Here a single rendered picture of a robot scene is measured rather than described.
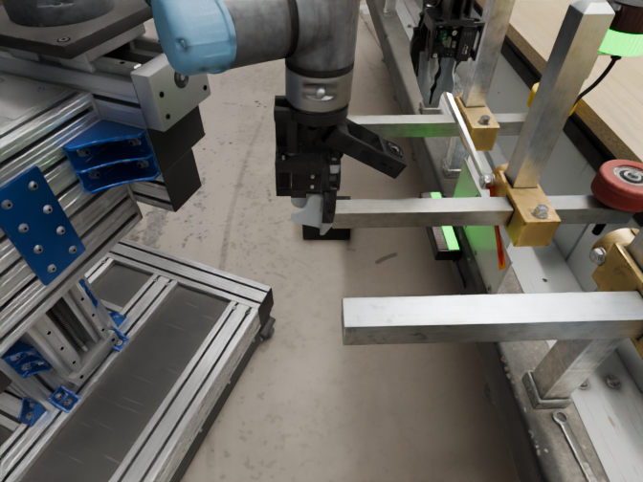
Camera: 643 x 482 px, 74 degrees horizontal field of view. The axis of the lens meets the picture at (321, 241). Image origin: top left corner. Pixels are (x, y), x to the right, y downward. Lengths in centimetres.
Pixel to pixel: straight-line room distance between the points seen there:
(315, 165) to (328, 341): 101
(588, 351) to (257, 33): 47
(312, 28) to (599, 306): 35
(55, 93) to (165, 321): 74
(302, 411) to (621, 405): 84
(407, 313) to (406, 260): 135
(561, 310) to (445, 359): 109
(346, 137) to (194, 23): 21
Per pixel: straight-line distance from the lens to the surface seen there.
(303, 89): 47
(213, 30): 39
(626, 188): 69
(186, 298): 137
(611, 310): 44
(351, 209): 60
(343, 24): 45
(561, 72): 60
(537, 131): 63
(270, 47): 42
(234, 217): 190
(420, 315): 37
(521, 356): 70
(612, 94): 95
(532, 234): 65
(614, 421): 81
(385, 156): 53
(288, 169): 52
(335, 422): 135
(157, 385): 124
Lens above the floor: 126
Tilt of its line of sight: 46 degrees down
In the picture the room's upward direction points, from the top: straight up
